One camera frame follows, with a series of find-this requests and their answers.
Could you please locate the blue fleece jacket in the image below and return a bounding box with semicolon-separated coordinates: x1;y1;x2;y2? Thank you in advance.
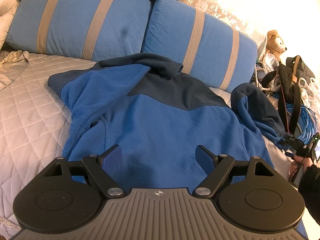
48;53;286;190

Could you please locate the black sleeve forearm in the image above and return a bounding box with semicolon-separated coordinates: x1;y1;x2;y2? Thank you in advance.
298;165;320;224

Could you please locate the person right hand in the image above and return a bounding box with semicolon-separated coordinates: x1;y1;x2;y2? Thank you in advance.
289;155;314;179

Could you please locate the white plastic bag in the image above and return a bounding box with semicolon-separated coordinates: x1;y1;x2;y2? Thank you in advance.
298;77;319;112

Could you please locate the grey quilted bedspread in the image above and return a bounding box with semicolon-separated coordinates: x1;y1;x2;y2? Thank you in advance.
1;54;278;239

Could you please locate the black white striped cloth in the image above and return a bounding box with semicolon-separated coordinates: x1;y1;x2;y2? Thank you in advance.
253;63;277;96

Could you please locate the brown teddy bear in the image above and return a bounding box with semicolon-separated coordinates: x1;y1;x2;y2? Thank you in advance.
266;30;287;56

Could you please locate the right blue striped cushion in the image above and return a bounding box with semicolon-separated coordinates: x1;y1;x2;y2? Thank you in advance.
142;0;257;92

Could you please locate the blue striped cushion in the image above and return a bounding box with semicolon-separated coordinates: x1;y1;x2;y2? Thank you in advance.
6;0;151;61
142;0;257;92

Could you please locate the grey satin sheet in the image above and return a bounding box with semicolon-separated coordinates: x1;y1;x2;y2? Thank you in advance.
1;50;29;90

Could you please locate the left blue striped cushion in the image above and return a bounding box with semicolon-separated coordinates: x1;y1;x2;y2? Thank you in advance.
6;0;151;61

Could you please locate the silver floral cushion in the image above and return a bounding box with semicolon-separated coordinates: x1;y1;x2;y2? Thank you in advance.
181;0;267;62

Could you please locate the cream folded duvet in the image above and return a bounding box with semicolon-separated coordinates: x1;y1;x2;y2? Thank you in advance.
0;0;19;48

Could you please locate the blue coiled cable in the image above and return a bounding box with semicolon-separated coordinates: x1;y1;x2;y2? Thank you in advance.
273;92;320;143

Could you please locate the black bag with straps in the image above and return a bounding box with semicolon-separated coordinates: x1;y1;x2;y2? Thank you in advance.
274;55;314;134

